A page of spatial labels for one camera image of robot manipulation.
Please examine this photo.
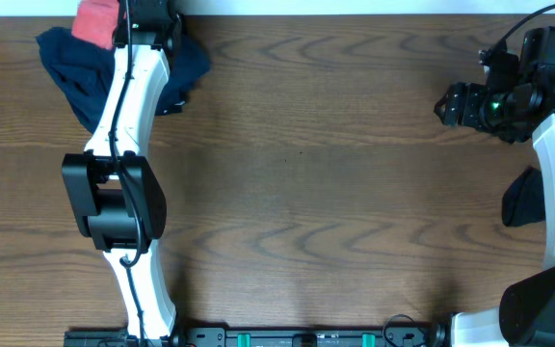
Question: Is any navy blue folded shirt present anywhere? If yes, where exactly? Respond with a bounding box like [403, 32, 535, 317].
[36, 27, 210, 133]

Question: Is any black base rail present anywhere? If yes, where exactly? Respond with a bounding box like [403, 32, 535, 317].
[63, 326, 436, 347]

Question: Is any red printed t-shirt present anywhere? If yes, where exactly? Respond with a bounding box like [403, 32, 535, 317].
[71, 0, 119, 50]

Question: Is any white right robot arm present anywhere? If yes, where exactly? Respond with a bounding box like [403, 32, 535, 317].
[435, 77, 555, 346]

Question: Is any black t-shirt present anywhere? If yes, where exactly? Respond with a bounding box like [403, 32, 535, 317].
[502, 167, 545, 227]

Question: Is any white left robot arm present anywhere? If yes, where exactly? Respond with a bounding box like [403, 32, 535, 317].
[62, 1, 184, 346]

